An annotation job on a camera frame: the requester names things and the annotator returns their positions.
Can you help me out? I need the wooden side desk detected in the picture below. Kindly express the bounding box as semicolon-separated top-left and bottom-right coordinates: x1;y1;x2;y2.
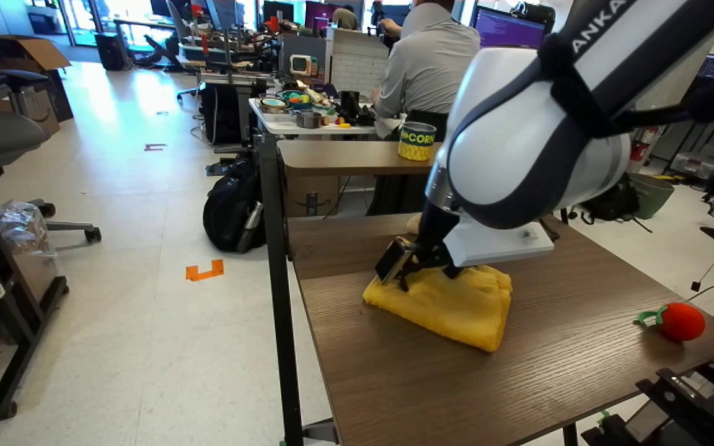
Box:
254;140;432;226

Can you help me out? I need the person in grey shirt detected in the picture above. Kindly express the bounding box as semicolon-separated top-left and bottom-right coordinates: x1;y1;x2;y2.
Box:
371;0;481;120

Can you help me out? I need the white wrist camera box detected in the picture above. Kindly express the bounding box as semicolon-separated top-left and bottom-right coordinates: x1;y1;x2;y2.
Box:
443;220;554;268

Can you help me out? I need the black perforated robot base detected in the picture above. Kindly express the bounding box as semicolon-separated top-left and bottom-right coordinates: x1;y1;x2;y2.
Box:
582;361;714;446

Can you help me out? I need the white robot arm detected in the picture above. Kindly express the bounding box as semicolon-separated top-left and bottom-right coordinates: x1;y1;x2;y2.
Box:
375;0;714;286

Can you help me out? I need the black bag near wall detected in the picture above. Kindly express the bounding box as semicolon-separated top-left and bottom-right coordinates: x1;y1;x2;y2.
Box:
579;177;640;226

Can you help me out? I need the red fire extinguisher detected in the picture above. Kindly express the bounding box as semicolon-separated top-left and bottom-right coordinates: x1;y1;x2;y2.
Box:
629;130;649;163

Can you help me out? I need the red toy strawberry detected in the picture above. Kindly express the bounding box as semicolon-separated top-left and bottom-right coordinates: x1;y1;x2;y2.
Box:
635;302;707;341

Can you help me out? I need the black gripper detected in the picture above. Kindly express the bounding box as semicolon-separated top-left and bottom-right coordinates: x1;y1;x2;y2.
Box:
375;203;458;291

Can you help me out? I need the yellow towel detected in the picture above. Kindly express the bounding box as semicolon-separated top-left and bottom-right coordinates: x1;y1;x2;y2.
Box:
361;265;512;351

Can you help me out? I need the black backpack on floor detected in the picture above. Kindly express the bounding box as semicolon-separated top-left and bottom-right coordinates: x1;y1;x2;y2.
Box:
204;156;266;252

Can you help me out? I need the green bin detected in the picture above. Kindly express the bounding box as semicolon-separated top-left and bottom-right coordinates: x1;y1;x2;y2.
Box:
629;174;673;219

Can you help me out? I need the purple computer monitor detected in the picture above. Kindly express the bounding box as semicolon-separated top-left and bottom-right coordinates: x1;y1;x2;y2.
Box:
470;7;548;47

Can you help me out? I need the orange floor tape marker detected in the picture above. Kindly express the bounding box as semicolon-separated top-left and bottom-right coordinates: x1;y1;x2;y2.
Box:
184;258;226;283

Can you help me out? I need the cardboard box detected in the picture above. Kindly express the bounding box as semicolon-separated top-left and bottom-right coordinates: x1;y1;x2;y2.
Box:
0;34;72;121

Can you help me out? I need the yellow green labelled can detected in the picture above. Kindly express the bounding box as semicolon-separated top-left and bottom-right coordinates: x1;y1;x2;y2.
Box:
396;121;435;162

